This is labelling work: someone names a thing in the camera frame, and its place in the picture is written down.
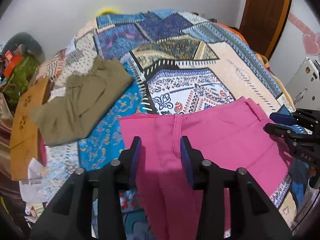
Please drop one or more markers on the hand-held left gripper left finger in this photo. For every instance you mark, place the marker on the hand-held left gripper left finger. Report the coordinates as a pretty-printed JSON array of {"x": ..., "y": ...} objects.
[{"x": 136, "y": 162}]

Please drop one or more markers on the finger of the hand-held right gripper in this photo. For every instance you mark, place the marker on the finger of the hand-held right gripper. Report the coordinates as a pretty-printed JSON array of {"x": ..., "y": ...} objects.
[
  {"x": 277, "y": 130},
  {"x": 281, "y": 118}
]

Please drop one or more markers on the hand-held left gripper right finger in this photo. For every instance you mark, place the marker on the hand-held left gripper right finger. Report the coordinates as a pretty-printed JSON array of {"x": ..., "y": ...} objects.
[{"x": 186, "y": 165}]

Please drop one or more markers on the pink pants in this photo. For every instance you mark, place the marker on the pink pants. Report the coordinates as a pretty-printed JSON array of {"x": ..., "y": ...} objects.
[{"x": 225, "y": 140}]

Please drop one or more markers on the olive green pants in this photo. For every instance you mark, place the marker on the olive green pants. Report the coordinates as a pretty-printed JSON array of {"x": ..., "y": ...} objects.
[{"x": 82, "y": 100}]

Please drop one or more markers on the white nightstand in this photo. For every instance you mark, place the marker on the white nightstand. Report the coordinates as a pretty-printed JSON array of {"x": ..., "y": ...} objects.
[{"x": 305, "y": 80}]

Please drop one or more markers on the blue patchwork blanket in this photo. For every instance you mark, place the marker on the blue patchwork blanket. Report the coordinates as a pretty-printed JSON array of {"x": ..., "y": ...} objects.
[{"x": 180, "y": 67}]

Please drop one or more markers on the pile of white papers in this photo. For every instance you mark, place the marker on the pile of white papers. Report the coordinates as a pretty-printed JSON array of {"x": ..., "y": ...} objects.
[{"x": 35, "y": 180}]

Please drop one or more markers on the brown wooden door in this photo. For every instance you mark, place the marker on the brown wooden door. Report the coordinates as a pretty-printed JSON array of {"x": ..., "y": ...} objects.
[{"x": 265, "y": 15}]

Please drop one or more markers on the wooden lap desk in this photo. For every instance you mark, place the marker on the wooden lap desk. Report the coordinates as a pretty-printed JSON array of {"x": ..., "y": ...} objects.
[{"x": 25, "y": 130}]

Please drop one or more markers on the orange striped blanket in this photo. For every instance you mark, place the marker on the orange striped blanket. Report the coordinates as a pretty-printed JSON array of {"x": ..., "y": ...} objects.
[{"x": 55, "y": 62}]

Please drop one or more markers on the brown striped curtain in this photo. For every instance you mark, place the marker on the brown striped curtain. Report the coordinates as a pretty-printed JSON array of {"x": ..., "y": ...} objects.
[{"x": 6, "y": 130}]

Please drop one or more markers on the yellow headboard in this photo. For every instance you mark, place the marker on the yellow headboard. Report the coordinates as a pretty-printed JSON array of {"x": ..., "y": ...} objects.
[{"x": 107, "y": 11}]

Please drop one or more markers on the orange cardboard box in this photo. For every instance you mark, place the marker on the orange cardboard box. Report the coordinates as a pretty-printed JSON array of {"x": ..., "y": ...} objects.
[{"x": 11, "y": 62}]

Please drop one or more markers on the grey curved pillow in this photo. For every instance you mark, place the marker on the grey curved pillow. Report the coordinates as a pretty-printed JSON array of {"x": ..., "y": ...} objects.
[{"x": 27, "y": 41}]

